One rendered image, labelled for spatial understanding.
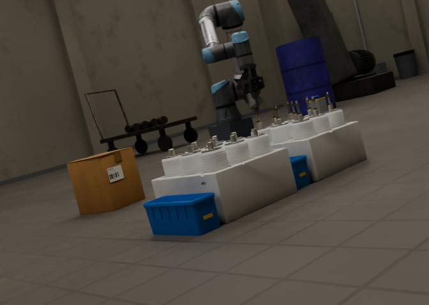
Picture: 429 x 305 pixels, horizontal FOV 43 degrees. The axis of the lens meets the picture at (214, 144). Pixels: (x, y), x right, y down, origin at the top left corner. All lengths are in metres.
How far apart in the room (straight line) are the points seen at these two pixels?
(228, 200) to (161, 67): 10.00
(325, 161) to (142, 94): 9.23
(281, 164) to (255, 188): 0.17
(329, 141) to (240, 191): 0.58
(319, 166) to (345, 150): 0.21
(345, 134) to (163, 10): 10.03
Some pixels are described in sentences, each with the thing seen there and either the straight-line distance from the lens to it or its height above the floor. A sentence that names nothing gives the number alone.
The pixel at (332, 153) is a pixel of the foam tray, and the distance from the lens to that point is 2.35.
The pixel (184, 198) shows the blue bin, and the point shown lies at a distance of 1.96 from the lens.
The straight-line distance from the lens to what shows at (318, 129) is 2.38.
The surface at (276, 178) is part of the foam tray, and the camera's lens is 2.05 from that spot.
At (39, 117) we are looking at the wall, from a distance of 10.21.
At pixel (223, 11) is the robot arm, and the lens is 2.87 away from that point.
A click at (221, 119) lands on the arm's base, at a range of 2.96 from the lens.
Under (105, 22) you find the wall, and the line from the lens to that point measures 11.31.
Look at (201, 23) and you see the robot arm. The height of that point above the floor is 0.83.
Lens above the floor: 0.39
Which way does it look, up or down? 4 degrees down
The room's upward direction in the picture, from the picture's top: 14 degrees counter-clockwise
